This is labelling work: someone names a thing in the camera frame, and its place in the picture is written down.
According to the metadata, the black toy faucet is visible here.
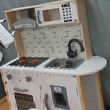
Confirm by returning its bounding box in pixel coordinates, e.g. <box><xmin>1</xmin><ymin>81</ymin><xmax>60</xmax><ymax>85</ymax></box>
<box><xmin>64</xmin><ymin>37</ymin><xmax>87</xmax><ymax>60</ymax></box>

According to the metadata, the grey ice dispenser panel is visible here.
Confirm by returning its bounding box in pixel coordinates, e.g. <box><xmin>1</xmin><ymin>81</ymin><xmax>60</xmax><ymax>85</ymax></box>
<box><xmin>50</xmin><ymin>85</ymin><xmax>70</xmax><ymax>110</ymax></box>

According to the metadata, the black toy stovetop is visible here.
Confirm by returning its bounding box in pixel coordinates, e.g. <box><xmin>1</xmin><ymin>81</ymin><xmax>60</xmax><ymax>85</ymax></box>
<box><xmin>11</xmin><ymin>57</ymin><xmax>48</xmax><ymax>67</ymax></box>

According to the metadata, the red left stove knob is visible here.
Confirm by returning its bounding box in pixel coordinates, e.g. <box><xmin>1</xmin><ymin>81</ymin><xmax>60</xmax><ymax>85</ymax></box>
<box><xmin>7</xmin><ymin>74</ymin><xmax>12</xmax><ymax>80</ymax></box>

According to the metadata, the grey fridge door handle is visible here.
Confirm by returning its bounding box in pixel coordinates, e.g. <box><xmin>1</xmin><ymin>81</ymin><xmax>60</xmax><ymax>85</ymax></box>
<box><xmin>44</xmin><ymin>94</ymin><xmax>50</xmax><ymax>110</ymax></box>

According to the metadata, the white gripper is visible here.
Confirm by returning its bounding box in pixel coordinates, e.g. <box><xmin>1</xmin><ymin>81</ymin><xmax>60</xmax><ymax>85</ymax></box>
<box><xmin>0</xmin><ymin>15</ymin><xmax>16</xmax><ymax>50</ymax></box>

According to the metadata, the grey toy sink basin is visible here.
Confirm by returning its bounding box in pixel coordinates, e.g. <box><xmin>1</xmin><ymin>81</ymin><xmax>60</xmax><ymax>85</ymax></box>
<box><xmin>44</xmin><ymin>58</ymin><xmax>84</xmax><ymax>70</ymax></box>

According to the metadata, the white toy microwave door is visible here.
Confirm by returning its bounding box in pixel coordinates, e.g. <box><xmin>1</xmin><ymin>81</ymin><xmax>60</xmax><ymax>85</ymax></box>
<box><xmin>35</xmin><ymin>4</ymin><xmax>63</xmax><ymax>26</ymax></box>

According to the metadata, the red stove knob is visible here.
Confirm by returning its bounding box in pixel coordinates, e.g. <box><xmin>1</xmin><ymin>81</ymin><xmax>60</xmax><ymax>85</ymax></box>
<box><xmin>25</xmin><ymin>76</ymin><xmax>31</xmax><ymax>82</ymax></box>
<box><xmin>7</xmin><ymin>74</ymin><xmax>12</xmax><ymax>80</ymax></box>

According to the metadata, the grey range hood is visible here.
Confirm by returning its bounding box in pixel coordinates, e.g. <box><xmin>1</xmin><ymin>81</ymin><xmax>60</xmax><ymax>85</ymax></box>
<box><xmin>7</xmin><ymin>7</ymin><xmax>39</xmax><ymax>32</ymax></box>

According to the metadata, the red right stove knob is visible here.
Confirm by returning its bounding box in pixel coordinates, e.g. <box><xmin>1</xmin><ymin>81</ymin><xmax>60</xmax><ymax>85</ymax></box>
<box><xmin>25</xmin><ymin>76</ymin><xmax>31</xmax><ymax>82</ymax></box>

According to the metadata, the wooden toy kitchen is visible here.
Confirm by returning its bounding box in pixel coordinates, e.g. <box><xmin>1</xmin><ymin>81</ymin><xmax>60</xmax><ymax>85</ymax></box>
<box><xmin>0</xmin><ymin>0</ymin><xmax>107</xmax><ymax>110</ymax></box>

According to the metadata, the toy oven door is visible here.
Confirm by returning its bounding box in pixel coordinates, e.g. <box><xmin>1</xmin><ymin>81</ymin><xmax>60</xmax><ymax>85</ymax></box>
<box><xmin>14</xmin><ymin>87</ymin><xmax>35</xmax><ymax>110</ymax></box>

